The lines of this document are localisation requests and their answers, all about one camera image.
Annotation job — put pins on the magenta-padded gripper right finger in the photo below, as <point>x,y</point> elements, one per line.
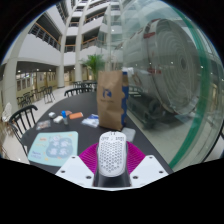
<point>148,168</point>

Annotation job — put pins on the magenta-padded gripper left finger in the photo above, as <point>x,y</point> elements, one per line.
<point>75,168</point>

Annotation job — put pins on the white perforated computer mouse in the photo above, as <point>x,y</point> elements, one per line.
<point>112,155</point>

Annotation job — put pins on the light teal printed mouse pad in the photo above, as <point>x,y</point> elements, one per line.
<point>53,148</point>

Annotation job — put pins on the white and blue plastic packet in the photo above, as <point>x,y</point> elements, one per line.
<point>90,121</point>

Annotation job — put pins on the flat white box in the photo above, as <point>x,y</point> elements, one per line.
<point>58,119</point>

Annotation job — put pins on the flat orange packet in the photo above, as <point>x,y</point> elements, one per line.
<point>76,115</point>

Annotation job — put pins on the clear bag with brown contents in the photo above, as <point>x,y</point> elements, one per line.
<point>43,125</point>

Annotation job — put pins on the small white box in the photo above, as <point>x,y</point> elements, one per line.
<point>52,114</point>

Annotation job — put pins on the black wooden spindle chair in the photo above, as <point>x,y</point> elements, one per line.
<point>23,120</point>

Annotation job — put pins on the brown paper bag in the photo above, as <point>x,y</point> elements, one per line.
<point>110,100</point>

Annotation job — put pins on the black chair at table end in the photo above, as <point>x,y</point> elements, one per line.
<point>78,90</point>

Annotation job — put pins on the group of dark chairs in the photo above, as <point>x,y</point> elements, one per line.
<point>36,95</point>

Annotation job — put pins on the white lattice-back chair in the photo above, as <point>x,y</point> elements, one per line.
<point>6,112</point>

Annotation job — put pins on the large grey cylindrical machine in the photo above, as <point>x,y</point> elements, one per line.
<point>166,66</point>

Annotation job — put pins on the potted palm plant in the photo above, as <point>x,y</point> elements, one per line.
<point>94,63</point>

